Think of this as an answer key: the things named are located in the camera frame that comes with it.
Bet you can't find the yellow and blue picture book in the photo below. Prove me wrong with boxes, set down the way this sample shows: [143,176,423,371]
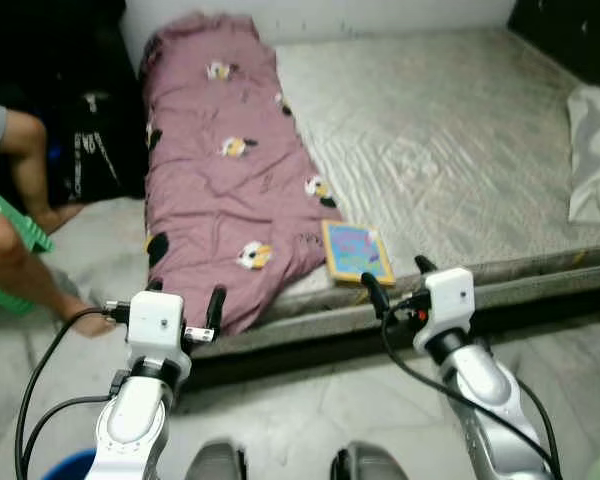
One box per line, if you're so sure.
[321,220,396,288]

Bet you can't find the purple duck print blanket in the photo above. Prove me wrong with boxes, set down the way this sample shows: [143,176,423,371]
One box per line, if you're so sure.
[140,12,343,336]

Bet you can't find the white tree print pillow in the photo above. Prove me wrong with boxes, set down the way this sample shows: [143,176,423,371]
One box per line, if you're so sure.
[567,85,600,227]

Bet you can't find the silver left robot leg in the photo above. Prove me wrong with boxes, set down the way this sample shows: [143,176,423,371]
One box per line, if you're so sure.
[185,440,249,480]

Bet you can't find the silver robot leg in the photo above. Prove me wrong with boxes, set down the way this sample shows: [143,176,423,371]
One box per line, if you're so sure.
[185,440,249,480]
[330,440,411,480]

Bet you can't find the white quilted mattress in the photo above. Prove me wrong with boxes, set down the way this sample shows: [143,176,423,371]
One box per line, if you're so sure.
[50,25,600,358]

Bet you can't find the green plastic stool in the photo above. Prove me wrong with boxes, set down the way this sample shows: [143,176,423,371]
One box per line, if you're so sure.
[0,178,55,317]

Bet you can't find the silver right robot leg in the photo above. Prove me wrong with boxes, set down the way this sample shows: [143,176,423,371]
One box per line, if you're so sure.
[330,440,411,480]

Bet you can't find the blue plastic bucket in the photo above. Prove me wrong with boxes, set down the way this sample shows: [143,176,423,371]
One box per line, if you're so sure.
[40,448,101,480]

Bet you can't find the dark tufted headboard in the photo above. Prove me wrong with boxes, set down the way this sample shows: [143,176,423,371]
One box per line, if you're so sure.
[507,0,600,87]

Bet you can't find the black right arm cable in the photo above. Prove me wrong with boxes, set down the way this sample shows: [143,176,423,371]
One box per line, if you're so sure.
[378,298,564,480]

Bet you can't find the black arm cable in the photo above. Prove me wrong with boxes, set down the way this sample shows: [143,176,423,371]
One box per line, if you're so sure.
[378,298,564,480]
[15,302,131,480]

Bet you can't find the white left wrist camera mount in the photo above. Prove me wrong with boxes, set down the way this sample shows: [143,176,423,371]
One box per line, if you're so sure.
[127,291,189,387]

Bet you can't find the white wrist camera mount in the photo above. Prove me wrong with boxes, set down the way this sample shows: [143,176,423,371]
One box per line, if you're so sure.
[417,268,477,351]
[127,291,189,387]

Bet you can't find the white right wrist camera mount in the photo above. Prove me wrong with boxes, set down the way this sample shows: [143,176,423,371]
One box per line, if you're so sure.
[417,268,477,351]

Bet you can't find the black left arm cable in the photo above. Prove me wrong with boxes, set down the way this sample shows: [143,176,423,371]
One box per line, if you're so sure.
[15,302,131,480]

